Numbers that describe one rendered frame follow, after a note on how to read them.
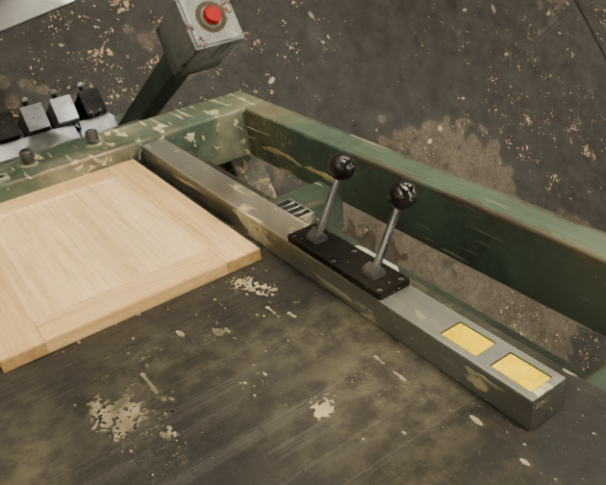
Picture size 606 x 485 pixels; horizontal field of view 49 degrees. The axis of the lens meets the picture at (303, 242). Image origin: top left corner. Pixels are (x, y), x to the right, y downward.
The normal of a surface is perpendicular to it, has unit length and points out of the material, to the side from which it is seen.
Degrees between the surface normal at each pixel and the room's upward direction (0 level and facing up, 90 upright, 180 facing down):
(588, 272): 90
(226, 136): 31
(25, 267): 59
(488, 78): 0
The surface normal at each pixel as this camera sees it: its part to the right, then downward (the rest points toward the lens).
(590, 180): 0.44, -0.13
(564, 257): -0.82, 0.36
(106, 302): -0.11, -0.86
